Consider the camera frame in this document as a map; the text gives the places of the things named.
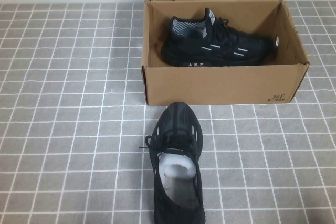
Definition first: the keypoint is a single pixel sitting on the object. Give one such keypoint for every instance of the black mesh sneaker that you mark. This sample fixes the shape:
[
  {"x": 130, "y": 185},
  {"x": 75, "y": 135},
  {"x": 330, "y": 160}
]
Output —
[
  {"x": 189, "y": 48},
  {"x": 178, "y": 121}
]

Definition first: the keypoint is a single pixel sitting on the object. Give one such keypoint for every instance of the brown cardboard shoe box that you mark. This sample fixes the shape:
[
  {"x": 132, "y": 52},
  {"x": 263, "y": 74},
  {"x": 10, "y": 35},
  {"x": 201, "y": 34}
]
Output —
[{"x": 210, "y": 85}]

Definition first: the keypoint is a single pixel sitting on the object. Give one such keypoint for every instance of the white foam shoe stuffing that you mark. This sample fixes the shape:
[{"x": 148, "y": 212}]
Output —
[{"x": 175, "y": 161}]

